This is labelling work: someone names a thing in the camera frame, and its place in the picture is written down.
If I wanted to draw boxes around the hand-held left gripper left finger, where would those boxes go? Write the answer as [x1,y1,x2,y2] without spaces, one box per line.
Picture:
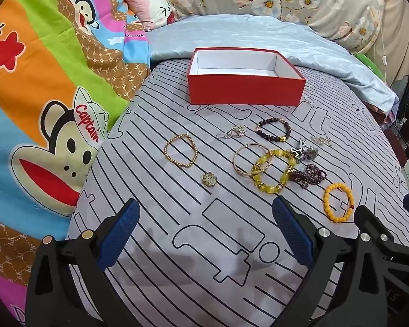
[25,198,140,327]

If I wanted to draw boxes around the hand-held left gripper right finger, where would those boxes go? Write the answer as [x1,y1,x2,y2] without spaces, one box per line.
[272,196,362,327]

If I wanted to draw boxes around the dark red beaded ornament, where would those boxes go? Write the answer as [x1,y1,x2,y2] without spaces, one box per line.
[290,163,328,190]

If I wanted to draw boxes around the orange bead bracelet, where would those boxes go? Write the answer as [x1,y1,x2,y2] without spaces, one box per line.
[323,183,356,225]

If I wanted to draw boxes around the yellow glass bead bracelet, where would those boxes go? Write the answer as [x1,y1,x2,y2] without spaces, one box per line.
[251,148,299,194]

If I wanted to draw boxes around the gold bangle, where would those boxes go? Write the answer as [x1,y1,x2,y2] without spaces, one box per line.
[232,143,271,178]

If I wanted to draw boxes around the gold bead bracelet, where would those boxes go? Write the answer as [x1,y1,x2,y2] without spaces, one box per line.
[164,134,199,169]

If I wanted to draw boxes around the silver chain charm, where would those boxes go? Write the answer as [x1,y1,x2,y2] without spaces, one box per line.
[310,134,333,147]

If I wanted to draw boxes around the dark purple bead bracelet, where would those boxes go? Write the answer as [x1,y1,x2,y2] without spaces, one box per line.
[256,117,292,144]

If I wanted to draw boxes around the red cardboard box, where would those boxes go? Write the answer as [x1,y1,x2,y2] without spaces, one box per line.
[187,48,306,106]

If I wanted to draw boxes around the striped grey bed sheet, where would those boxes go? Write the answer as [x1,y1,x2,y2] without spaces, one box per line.
[66,56,409,327]

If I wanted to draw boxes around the green plastic object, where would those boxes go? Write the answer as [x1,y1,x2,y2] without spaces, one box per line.
[354,52,389,86]

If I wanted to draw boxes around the colourful cartoon monkey blanket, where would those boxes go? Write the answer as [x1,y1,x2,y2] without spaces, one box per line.
[0,0,154,327]

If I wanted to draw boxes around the beige curtain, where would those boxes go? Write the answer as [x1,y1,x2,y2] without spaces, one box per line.
[365,0,409,86]

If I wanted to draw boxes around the light blue blanket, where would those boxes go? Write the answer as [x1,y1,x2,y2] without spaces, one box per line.
[148,14,401,114]

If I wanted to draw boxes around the pink cartoon pillow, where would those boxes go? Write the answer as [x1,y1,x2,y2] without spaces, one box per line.
[123,0,181,32]

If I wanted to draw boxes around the white cord with switch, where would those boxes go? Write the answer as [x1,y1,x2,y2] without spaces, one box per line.
[378,3,388,70]

